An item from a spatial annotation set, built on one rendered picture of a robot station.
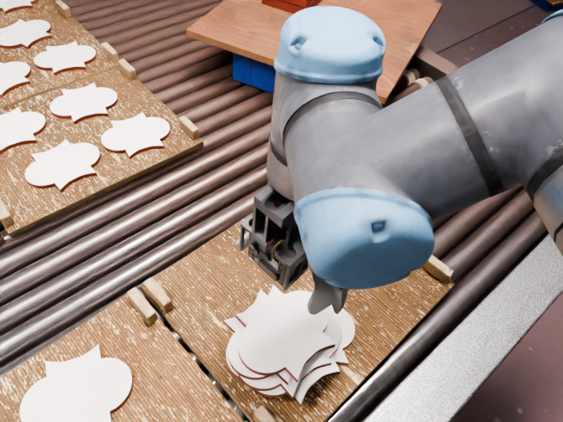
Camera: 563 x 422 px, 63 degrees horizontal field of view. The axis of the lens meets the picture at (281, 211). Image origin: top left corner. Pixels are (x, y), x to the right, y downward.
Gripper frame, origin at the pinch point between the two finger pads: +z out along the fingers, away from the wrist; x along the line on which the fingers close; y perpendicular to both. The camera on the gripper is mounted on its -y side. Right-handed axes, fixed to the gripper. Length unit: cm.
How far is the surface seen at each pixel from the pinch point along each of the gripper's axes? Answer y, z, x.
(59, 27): -19, 21, -102
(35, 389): 32.2, 15.3, -16.9
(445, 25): -292, 119, -103
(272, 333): 5.5, 8.2, 1.8
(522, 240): -47, 18, 20
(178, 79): -30, 22, -66
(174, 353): 15.5, 16.4, -8.2
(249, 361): 10.5, 8.2, 2.3
